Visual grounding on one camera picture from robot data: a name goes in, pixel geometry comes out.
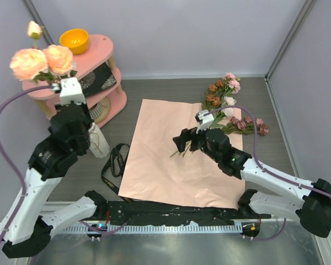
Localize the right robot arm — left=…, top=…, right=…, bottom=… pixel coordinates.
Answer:
left=173, top=128, right=331, bottom=238

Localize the round wooden disc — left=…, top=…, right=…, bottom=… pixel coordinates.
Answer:
left=95, top=97, right=111, bottom=123

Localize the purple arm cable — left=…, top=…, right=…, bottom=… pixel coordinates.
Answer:
left=208, top=106, right=331, bottom=243
left=0, top=84, right=127, bottom=265

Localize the white ribbed vase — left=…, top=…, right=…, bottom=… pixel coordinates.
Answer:
left=88, top=123, right=110, bottom=158

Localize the pink wrapping paper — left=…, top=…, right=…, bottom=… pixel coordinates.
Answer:
left=118, top=99, right=245, bottom=209

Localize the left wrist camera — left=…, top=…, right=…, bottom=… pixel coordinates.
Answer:
left=51, top=77, right=86, bottom=106

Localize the pale pink rose stem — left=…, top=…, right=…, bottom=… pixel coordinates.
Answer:
left=169, top=96, right=238, bottom=158

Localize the brown rose flower stem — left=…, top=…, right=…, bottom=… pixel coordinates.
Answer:
left=202, top=79, right=223, bottom=110

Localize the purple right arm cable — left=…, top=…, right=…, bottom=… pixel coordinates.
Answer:
left=208, top=106, right=331, bottom=243

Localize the white slotted cable duct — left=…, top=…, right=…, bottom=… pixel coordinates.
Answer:
left=60, top=222, right=242, bottom=235

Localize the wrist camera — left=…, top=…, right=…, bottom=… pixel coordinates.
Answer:
left=195, top=110, right=214, bottom=134
left=51, top=77, right=86, bottom=106

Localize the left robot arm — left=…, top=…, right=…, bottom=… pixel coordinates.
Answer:
left=0, top=102, right=109, bottom=258

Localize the black floral patterned tray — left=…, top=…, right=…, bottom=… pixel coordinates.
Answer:
left=79, top=63, right=116, bottom=97

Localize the striped round container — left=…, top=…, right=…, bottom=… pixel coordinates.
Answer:
left=89, top=103, right=103, bottom=120

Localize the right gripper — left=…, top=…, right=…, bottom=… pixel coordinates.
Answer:
left=173, top=121, right=221, bottom=163

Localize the peach peony flower stem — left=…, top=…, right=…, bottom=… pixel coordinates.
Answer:
left=9, top=21, right=77, bottom=85

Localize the mauve rose flower stem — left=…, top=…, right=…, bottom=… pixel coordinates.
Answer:
left=221, top=115, right=269, bottom=136

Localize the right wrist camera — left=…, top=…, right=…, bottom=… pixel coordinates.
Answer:
left=195, top=110, right=214, bottom=134

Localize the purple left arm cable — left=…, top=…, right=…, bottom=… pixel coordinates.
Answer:
left=0, top=84, right=127, bottom=265

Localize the pink peony flower stem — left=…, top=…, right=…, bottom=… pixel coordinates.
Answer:
left=222, top=73, right=241, bottom=96

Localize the pink three-tier shelf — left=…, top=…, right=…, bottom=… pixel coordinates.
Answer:
left=22, top=34, right=127, bottom=129

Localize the orange plastic bowl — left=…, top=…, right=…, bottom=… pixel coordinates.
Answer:
left=59, top=28, right=89, bottom=55

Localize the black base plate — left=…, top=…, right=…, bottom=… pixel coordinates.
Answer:
left=105, top=201, right=271, bottom=226

